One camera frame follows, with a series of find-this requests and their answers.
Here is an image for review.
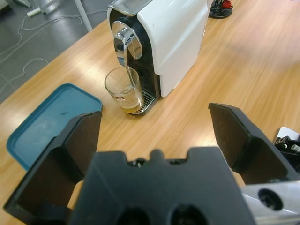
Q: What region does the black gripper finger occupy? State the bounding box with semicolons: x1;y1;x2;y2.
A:
3;111;104;220
208;102;298;186

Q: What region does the clear drinking glass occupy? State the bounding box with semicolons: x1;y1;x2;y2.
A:
104;67;143;114

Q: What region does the white capsule coffee machine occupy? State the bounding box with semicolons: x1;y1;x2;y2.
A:
106;0;210;115

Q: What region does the teal plastic tray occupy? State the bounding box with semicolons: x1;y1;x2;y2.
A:
6;83;104;172

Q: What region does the black capsule holder with rods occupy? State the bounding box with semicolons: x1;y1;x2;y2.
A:
208;0;234;19

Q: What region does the white plastic roll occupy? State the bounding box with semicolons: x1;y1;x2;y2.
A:
26;8;41;17

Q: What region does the white camera stand block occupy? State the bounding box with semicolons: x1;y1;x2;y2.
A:
273;126;300;175

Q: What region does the white floor cable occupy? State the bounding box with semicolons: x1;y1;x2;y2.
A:
0;9;83;94

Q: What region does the white metal frame desk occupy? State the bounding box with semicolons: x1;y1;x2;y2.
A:
74;0;94;33

